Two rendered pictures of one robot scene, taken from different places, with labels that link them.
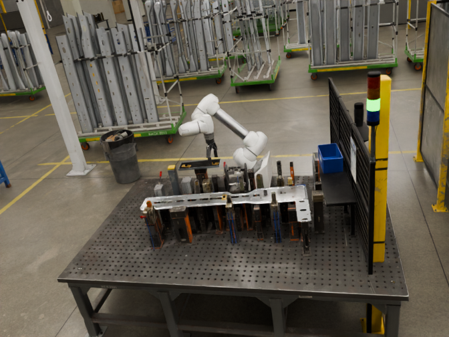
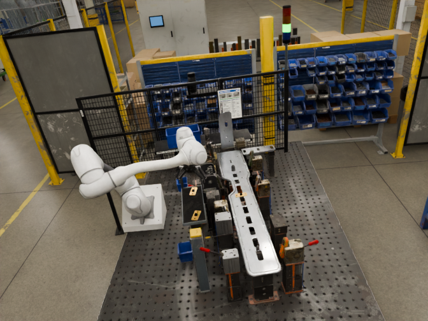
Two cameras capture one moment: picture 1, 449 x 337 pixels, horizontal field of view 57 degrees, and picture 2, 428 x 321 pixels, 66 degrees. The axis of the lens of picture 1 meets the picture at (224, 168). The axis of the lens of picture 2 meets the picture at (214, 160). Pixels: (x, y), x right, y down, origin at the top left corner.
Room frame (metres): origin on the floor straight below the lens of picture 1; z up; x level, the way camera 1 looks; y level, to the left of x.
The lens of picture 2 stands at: (3.48, 1.86, 2.40)
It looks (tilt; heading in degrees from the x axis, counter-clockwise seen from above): 30 degrees down; 258
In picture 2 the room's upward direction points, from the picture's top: 7 degrees counter-clockwise
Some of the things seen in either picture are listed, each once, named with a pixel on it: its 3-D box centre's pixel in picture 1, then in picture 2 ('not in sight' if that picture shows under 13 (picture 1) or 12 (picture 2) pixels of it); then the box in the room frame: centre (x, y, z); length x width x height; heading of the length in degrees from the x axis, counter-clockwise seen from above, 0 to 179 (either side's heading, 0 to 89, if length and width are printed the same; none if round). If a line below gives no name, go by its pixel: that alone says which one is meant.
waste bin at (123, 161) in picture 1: (122, 156); not in sight; (5.66, 1.48, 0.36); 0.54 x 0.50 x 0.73; 163
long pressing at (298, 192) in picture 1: (222, 198); (242, 197); (2.91, 0.06, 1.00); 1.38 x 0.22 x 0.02; 80
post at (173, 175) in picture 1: (176, 190); (200, 262); (3.33, 0.47, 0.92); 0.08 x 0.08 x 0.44; 80
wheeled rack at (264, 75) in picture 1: (254, 45); not in sight; (9.93, -1.17, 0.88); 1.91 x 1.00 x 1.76; 164
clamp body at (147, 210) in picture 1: (153, 227); (292, 266); (2.83, 0.65, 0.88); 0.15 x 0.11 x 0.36; 170
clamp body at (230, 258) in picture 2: (162, 204); (232, 276); (3.18, 0.59, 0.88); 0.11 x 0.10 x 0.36; 170
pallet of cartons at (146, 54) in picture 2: not in sight; (158, 79); (2.92, -5.01, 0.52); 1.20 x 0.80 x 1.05; 70
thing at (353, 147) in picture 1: (354, 159); (230, 104); (2.65, -0.95, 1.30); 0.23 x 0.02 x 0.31; 170
